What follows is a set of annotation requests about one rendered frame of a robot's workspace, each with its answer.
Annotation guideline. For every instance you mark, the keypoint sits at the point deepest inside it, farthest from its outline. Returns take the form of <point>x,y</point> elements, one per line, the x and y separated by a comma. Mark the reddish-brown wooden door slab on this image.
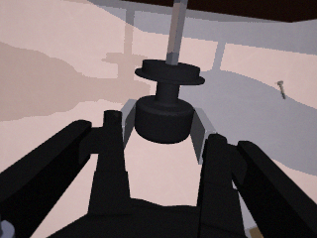
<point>277,10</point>

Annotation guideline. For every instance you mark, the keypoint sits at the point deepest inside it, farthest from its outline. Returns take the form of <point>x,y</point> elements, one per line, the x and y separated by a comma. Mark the brown cardboard box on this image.
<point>256,233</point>

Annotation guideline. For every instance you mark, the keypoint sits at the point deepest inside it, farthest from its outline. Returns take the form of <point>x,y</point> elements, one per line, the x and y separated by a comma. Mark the grey screw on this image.
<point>281,87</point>

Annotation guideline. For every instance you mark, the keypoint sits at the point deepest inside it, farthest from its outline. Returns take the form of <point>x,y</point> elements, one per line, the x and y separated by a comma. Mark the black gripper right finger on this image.
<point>280,208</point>

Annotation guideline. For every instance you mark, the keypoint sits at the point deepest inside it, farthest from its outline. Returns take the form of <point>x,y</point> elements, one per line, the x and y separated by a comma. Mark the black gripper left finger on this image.
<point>30,188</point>

